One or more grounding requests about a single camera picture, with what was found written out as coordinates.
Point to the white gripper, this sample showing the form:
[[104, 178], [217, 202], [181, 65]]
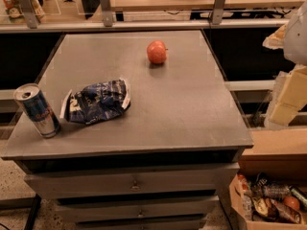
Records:
[[296, 38]]

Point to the cardboard box of snacks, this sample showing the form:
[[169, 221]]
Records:
[[261, 204]]

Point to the metal railing with glass panels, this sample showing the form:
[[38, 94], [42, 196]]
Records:
[[140, 15]]

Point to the colourful box behind glass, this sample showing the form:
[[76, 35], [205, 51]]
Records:
[[19, 2]]

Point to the grey drawer cabinet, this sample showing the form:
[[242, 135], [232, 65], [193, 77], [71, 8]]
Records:
[[160, 166]]

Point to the blue crumpled chip bag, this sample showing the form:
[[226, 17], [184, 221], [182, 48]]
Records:
[[99, 102]]

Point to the blue silver energy drink can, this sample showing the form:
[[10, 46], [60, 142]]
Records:
[[32, 101]]

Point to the red apple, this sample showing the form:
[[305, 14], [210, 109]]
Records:
[[157, 52]]

